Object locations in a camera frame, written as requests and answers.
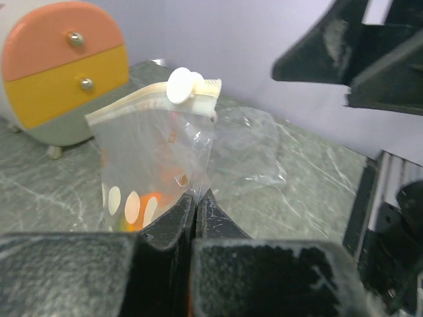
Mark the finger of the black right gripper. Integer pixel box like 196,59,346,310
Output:
346,24,422,116
272,0,368,85

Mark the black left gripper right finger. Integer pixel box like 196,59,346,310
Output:
191,192,385,316

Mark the polka dot zip bag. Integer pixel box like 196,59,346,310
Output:
86,67,222,232

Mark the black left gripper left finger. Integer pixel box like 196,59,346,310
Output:
1,195,195,316

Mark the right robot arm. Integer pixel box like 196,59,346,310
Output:
272,1,422,316

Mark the round mini drawer cabinet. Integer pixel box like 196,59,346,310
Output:
1,1,130,159

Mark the clear red-zip bag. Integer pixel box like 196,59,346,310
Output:
207,107,286,199

